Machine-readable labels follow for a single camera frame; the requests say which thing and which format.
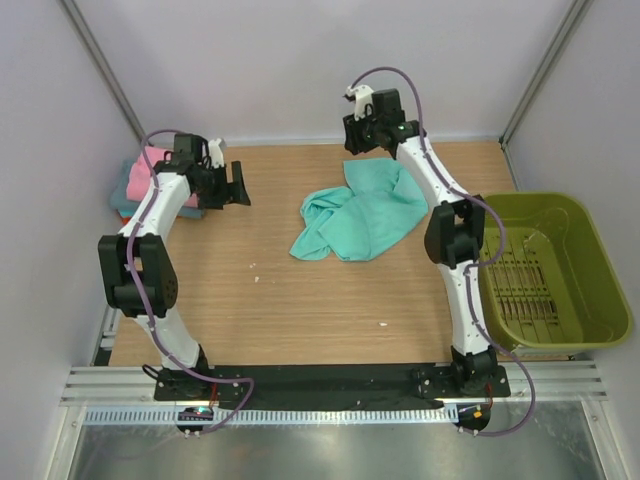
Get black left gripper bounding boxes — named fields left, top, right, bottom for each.
left=194, top=161, right=250, bottom=210

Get teal t shirt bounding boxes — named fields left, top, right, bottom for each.
left=290, top=158, right=429, bottom=262

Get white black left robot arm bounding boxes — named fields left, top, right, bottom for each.
left=98, top=130, right=251, bottom=400

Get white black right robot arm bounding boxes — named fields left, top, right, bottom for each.
left=343, top=85, right=498, bottom=396

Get grey blue folded t shirt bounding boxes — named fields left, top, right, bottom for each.
left=109, top=159, right=204, bottom=219

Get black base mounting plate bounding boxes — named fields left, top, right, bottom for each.
left=142, top=363, right=511, bottom=412

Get olive green plastic basket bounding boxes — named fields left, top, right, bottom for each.
left=479, top=192, right=633, bottom=355

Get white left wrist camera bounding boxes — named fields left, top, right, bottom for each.
left=208, top=138, right=227, bottom=169

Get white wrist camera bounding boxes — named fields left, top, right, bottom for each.
left=208, top=138, right=227, bottom=169
left=344, top=85, right=374, bottom=121

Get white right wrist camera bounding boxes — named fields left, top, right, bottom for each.
left=344, top=85, right=374, bottom=121

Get white slotted cable duct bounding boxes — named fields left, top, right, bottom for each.
left=84, top=405, right=458, bottom=427

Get aluminium frame rail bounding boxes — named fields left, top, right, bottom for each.
left=62, top=360, right=607, bottom=411

